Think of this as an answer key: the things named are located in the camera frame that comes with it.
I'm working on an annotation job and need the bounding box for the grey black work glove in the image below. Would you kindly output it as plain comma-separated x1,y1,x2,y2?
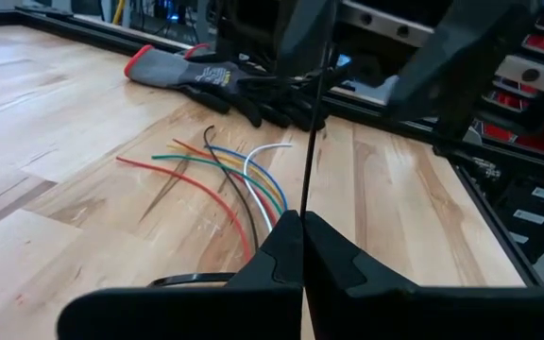
184,42,349,95

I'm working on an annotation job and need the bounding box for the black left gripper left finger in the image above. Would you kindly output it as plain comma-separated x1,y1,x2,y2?
57,210,305,340

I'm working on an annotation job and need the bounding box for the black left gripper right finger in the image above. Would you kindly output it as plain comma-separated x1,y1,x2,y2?
303,211,544,340

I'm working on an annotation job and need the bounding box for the red wire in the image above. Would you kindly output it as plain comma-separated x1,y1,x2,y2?
172,138,278,226
115,156,253,264

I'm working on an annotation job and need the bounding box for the black wire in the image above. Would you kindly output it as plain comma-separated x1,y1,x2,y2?
203,125,260,251

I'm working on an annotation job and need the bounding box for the black aluminium table frame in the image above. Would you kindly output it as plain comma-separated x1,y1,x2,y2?
0,5,544,288

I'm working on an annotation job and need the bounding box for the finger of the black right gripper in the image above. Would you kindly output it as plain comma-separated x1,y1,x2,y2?
276,0,339,79
387,0,544,125

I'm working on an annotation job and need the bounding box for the black zip tie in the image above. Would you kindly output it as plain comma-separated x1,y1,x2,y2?
147,42,337,288

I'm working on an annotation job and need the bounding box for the grey and red cloth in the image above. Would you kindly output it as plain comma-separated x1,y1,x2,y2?
124,44,330,132

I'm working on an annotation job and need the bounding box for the blue wire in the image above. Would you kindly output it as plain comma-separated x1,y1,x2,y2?
210,144,290,212

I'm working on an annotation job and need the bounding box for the white wire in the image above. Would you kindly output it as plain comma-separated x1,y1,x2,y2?
243,143,294,233

